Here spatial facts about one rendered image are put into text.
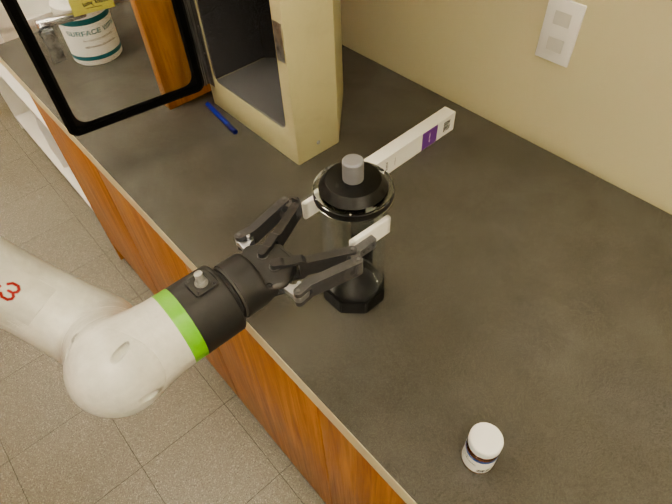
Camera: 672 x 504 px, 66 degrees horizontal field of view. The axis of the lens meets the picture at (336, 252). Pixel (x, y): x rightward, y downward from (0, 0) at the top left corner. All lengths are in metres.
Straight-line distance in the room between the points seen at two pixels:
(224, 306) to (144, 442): 1.30
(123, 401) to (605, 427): 0.60
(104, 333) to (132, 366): 0.05
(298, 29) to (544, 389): 0.68
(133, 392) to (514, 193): 0.76
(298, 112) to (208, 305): 0.52
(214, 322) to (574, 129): 0.82
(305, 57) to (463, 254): 0.44
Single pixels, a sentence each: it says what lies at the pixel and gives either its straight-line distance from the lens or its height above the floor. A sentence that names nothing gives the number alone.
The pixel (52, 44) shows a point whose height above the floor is 1.19.
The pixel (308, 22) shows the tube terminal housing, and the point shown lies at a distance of 0.96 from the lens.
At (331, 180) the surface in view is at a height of 1.18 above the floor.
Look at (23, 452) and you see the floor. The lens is 2.03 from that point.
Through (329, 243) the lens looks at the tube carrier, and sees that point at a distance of 0.72.
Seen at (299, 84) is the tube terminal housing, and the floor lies 1.12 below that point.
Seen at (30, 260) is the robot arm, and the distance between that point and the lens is 0.70.
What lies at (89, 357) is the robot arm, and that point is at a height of 1.18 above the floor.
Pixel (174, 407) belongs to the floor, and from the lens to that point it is 1.89.
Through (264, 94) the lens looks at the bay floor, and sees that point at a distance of 1.17.
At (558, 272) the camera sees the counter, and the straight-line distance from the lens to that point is 0.94.
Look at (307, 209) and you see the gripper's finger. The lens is 0.72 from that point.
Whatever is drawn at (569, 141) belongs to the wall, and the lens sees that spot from 1.18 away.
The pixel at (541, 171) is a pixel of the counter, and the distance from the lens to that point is 1.12.
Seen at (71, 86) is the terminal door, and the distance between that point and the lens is 1.18.
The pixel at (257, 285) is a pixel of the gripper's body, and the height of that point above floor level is 1.15.
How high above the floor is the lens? 1.63
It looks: 49 degrees down
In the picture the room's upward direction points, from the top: 3 degrees counter-clockwise
